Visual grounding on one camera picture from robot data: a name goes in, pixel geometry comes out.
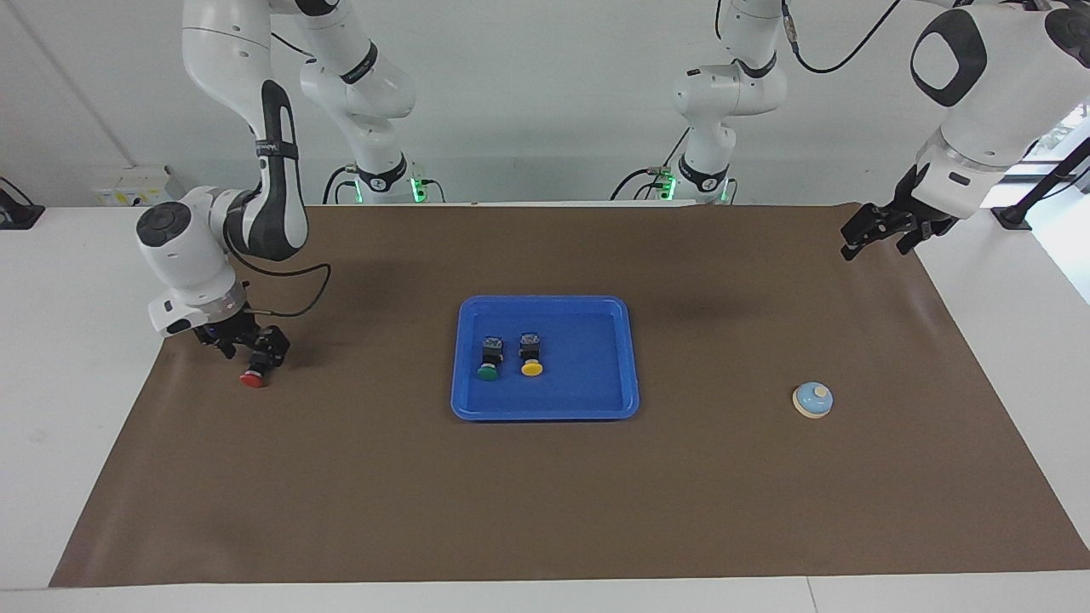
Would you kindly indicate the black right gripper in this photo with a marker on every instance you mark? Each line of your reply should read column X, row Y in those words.
column 243, row 334

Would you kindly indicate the blue plastic tray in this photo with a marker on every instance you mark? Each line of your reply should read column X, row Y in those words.
column 588, row 392

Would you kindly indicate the green push button switch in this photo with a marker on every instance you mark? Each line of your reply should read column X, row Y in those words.
column 488, row 372

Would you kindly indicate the blue service bell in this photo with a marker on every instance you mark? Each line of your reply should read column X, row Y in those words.
column 811, row 404

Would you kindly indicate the yellow push button switch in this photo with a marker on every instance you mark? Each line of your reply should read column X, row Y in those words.
column 531, row 369

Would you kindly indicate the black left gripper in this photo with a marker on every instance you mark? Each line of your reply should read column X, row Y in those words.
column 898, row 221

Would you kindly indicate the window with greenery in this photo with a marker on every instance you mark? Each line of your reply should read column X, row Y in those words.
column 1069, row 128

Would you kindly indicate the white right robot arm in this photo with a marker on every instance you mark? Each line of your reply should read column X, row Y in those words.
column 183, row 264

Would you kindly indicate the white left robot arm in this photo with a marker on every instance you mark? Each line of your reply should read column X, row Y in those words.
column 996, row 111

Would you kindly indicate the red push button switch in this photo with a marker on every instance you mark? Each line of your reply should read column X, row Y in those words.
column 252, row 380

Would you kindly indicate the brown table mat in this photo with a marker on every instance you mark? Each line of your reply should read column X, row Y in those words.
column 545, row 494

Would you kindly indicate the black table clamp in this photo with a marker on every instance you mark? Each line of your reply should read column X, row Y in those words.
column 17, row 217

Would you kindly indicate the white wall socket box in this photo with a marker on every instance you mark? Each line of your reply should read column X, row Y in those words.
column 128, row 183

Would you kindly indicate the black camera stand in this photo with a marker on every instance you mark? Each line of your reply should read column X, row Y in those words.
column 1013, row 217

